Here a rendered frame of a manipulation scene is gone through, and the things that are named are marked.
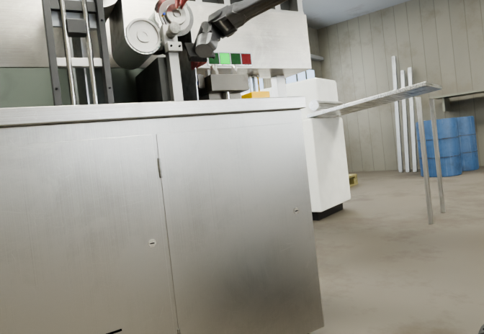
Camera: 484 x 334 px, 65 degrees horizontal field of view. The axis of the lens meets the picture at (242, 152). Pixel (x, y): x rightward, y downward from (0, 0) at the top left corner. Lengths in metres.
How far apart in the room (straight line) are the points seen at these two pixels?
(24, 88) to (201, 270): 0.96
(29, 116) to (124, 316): 0.55
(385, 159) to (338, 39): 2.54
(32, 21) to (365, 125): 6.73
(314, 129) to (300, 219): 2.19
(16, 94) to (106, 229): 0.77
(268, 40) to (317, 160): 1.66
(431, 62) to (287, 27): 5.51
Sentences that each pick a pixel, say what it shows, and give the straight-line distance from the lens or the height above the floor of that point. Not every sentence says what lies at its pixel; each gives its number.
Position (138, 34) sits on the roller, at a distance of 1.40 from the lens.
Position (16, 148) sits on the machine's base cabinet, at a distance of 1.03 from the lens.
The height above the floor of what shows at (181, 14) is 1.25.
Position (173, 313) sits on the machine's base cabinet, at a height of 0.31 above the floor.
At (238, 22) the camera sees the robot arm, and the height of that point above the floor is 1.15.
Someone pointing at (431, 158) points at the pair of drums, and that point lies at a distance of 6.12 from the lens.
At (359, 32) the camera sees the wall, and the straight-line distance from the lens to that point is 7.96.
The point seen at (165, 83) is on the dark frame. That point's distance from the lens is 1.38.
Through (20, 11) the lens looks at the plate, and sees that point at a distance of 1.72.
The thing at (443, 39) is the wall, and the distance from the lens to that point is 7.49.
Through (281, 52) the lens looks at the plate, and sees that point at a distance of 2.07.
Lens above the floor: 0.75
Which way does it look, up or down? 1 degrees down
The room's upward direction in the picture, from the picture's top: 6 degrees counter-clockwise
